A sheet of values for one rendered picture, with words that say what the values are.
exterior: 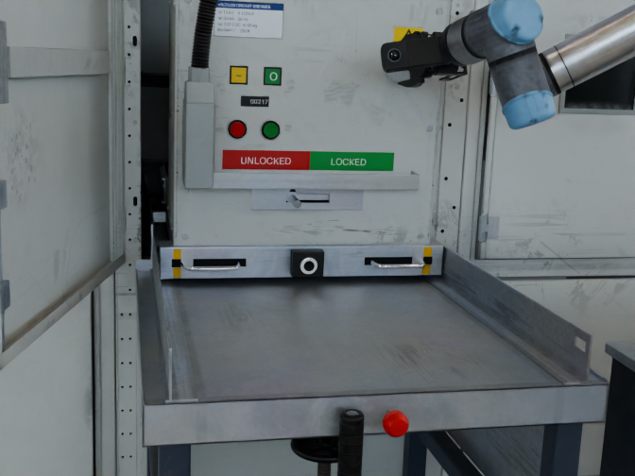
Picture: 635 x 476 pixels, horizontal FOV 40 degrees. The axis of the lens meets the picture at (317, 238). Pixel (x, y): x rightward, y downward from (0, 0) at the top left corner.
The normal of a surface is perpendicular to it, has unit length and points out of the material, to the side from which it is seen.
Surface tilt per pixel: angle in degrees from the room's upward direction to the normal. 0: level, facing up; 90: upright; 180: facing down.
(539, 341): 90
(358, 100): 94
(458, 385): 0
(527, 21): 75
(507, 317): 90
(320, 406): 90
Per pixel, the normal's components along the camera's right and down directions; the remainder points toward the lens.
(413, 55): -0.04, 0.00
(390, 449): 0.21, 0.20
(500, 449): -0.98, 0.00
